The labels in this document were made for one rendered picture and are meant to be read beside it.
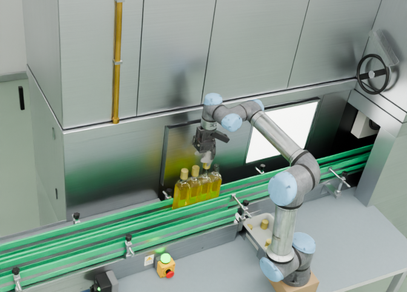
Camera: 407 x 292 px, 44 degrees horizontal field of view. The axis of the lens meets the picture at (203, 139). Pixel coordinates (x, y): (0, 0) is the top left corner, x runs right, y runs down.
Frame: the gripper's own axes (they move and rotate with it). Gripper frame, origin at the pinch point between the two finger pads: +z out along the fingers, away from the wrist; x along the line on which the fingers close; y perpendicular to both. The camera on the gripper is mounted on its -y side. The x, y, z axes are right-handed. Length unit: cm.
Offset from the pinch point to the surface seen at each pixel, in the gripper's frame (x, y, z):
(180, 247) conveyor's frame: 15.6, 17.5, 35.1
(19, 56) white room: -310, 22, 95
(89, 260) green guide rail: 14, 61, 28
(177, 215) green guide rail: 6.4, 15.8, 23.4
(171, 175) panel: -11.9, 11.2, 15.1
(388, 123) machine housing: 15, -100, -10
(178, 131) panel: -11.9, 10.2, -10.9
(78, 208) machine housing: -15, 56, 24
